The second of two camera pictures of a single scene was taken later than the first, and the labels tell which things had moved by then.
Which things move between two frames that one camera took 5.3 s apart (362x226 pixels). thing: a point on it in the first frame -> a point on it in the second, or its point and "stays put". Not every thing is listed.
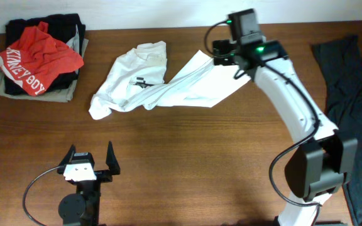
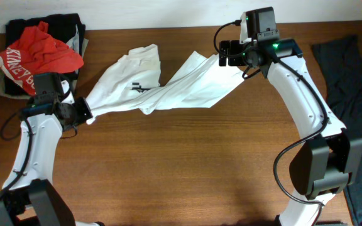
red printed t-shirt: [34, 60] stays put
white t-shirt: [136, 81] stays put
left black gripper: [107, 176] -> [86, 113]
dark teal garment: [354, 102] stays put
